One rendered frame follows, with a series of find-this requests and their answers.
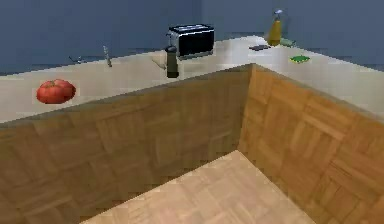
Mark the wooden kitchen counter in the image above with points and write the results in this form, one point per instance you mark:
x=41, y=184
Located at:
x=166, y=133

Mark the dark pepper mill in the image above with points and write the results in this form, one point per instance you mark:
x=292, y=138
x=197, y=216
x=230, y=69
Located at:
x=172, y=63

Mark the black and silver toaster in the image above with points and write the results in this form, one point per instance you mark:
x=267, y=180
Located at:
x=193, y=40

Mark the black flat rectangle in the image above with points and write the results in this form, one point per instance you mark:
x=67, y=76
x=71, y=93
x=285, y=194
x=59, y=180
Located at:
x=259, y=47

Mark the yellow soap bottle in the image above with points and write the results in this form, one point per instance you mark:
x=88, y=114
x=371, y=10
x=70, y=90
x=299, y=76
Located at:
x=275, y=31

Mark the pale green dish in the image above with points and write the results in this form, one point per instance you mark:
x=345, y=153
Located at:
x=287, y=42

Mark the green sponge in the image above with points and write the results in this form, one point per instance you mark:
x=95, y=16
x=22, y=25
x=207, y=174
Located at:
x=299, y=59

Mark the silver fork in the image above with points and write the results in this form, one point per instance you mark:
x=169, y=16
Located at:
x=77, y=60

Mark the red tomato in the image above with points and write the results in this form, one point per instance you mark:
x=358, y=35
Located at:
x=55, y=91

